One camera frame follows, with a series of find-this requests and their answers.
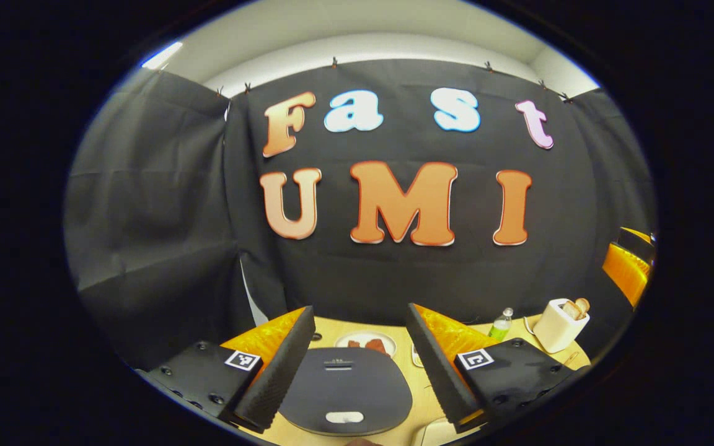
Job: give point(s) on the ceiling light panel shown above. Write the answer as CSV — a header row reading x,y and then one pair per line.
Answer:
x,y
162,56

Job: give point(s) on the round plate of red meat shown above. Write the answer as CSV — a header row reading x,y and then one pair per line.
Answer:
x,y
363,341

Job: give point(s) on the white toaster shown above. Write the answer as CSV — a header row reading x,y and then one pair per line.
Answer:
x,y
555,328

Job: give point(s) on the toast bread slice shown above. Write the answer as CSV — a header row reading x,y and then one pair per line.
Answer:
x,y
571,310
583,305

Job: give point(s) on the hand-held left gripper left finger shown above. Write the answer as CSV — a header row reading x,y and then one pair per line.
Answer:
x,y
282,371

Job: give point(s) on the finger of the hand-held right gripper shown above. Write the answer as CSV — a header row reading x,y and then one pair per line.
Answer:
x,y
626,272
639,243

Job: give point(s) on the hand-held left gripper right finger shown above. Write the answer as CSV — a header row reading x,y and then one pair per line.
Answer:
x,y
437,371

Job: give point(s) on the dark lidded silver rice cooker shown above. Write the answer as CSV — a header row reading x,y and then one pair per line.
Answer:
x,y
344,390

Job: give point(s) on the green label drink bottle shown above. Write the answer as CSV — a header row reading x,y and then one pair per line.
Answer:
x,y
501,328

